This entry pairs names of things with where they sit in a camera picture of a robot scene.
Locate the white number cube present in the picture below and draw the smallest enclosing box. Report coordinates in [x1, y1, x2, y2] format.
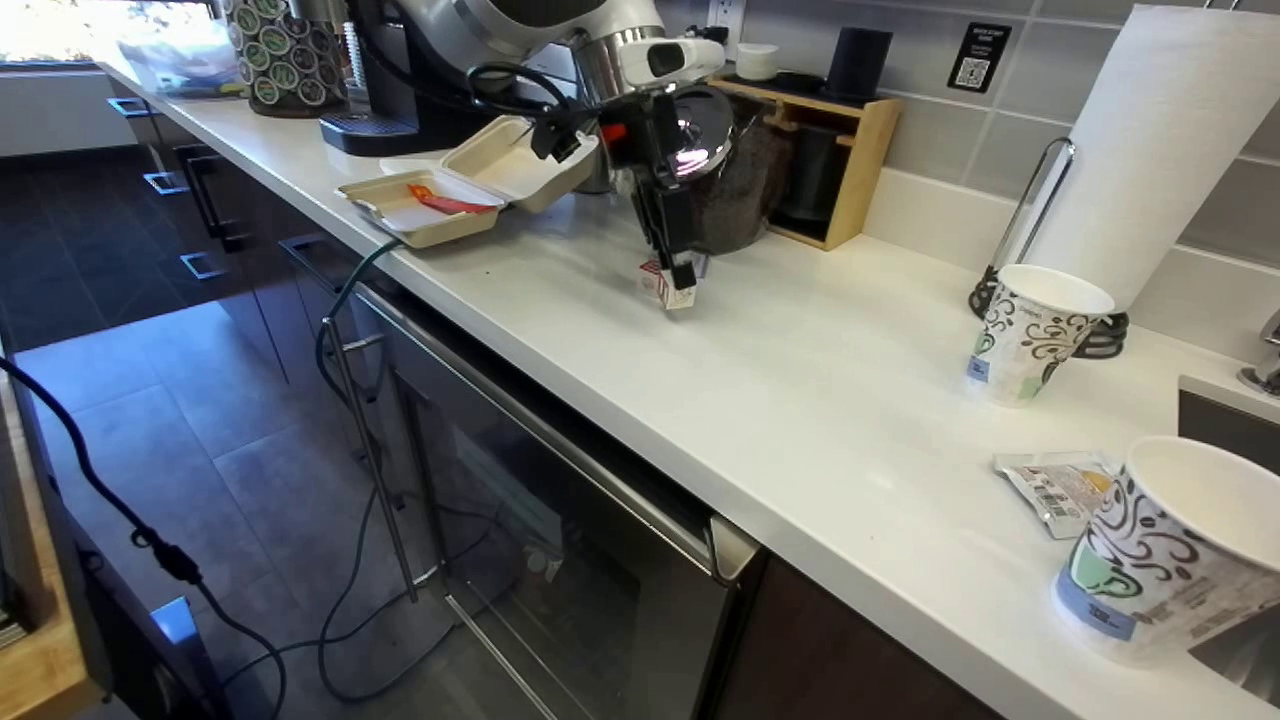
[635, 264, 667, 295]
[654, 271, 699, 315]

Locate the black coffee maker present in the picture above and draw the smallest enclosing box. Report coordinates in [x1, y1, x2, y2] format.
[318, 0, 525, 155]

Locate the orange stick in container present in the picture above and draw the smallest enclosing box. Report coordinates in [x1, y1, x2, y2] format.
[405, 183, 497, 215]

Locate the clear plastic bag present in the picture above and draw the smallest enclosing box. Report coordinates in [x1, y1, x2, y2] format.
[117, 4, 245, 95]

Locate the foil snack packet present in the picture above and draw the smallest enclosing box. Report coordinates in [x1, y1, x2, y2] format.
[993, 452, 1114, 539]

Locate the white paper towel roll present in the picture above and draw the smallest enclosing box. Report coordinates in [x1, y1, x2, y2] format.
[1027, 4, 1280, 308]

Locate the wooden organizer box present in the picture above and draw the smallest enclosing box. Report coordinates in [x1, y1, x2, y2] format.
[716, 77, 898, 247]

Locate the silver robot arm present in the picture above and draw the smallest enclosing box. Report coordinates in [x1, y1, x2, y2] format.
[405, 0, 736, 293]

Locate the black cable left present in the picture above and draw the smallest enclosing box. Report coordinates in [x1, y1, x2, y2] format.
[0, 358, 293, 720]

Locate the coffee pod carousel rack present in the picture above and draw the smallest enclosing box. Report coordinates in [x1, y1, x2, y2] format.
[220, 0, 348, 120]

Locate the patterned paper cup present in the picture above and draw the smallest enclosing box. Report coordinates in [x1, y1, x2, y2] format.
[1055, 438, 1280, 655]
[964, 264, 1114, 406]

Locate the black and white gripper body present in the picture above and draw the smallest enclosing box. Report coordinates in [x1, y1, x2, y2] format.
[577, 31, 736, 194]

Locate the stainless steel dishwasher door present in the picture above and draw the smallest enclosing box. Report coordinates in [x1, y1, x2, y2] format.
[348, 290, 755, 720]

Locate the patterned paper cup near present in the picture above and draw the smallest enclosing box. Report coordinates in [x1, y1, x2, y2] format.
[1055, 438, 1280, 655]

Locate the black cable hanging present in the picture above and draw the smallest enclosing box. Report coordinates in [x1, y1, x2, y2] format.
[216, 237, 534, 710]

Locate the beige clamshell takeout container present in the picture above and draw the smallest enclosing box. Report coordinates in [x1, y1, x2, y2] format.
[339, 117, 598, 247]

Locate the patterned paper cup far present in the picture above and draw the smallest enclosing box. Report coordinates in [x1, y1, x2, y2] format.
[964, 264, 1114, 406]

